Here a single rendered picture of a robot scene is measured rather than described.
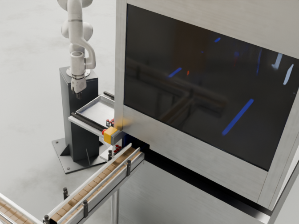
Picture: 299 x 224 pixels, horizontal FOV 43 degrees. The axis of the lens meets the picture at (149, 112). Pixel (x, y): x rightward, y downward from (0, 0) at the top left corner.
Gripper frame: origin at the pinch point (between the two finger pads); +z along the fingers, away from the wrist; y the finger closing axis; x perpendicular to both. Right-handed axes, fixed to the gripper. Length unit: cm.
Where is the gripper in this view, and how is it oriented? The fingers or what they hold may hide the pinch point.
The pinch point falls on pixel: (78, 95)
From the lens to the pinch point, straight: 256.9
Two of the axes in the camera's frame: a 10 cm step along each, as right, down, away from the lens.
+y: 5.6, -4.6, 6.9
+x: -8.3, -3.8, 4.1
